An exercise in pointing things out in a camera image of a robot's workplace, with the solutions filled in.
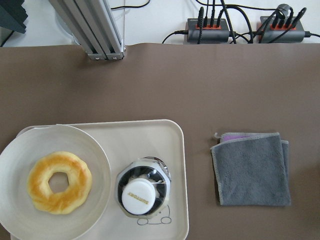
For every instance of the tea bottle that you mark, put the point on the tea bottle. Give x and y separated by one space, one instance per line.
143 188

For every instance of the beige rabbit tray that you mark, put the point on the beige rabbit tray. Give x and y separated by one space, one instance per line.
123 143

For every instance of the donut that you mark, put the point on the donut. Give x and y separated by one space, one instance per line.
79 183

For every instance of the grey folded cloth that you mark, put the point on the grey folded cloth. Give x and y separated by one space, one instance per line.
252 169

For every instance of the white plate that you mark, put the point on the white plate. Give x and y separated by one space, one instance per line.
17 212

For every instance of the aluminium frame post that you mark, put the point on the aluminium frame post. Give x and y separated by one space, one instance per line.
93 25

